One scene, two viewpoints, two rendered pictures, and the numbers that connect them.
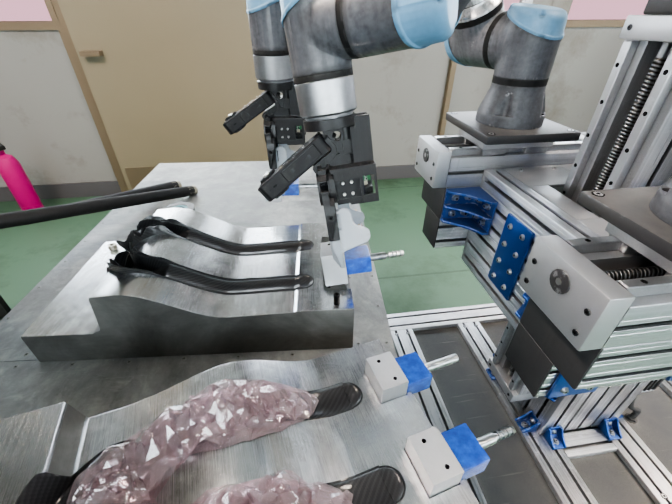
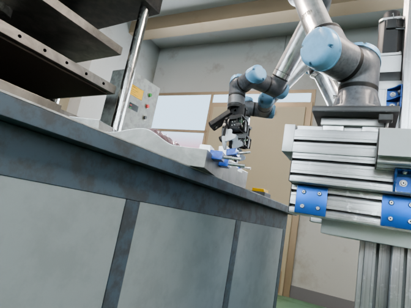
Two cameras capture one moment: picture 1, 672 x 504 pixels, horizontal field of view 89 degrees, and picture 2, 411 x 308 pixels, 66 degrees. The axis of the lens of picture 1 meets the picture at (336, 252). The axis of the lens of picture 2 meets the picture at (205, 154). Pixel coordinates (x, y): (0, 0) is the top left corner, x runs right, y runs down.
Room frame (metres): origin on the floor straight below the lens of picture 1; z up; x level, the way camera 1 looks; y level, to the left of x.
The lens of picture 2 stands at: (-0.62, -0.69, 0.67)
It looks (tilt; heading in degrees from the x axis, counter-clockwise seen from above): 11 degrees up; 37
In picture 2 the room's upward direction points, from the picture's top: 10 degrees clockwise
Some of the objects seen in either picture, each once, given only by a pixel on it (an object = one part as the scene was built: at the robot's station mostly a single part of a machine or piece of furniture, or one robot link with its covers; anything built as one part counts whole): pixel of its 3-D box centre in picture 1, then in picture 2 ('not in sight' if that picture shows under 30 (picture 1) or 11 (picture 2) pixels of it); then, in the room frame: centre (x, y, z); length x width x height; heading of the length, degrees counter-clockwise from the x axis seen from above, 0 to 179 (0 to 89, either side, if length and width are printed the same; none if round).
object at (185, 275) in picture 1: (211, 253); not in sight; (0.48, 0.21, 0.92); 0.35 x 0.16 x 0.09; 93
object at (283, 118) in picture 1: (282, 113); (241, 136); (0.72, 0.11, 1.09); 0.09 x 0.08 x 0.12; 93
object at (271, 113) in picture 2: not in sight; (263, 109); (0.76, 0.02, 1.25); 0.11 x 0.11 x 0.08; 29
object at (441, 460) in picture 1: (467, 449); (220, 156); (0.19, -0.15, 0.85); 0.13 x 0.05 x 0.05; 110
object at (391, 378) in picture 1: (416, 371); (226, 163); (0.29, -0.11, 0.85); 0.13 x 0.05 x 0.05; 110
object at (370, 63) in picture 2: not in sight; (358, 69); (0.37, -0.49, 1.20); 0.13 x 0.12 x 0.14; 153
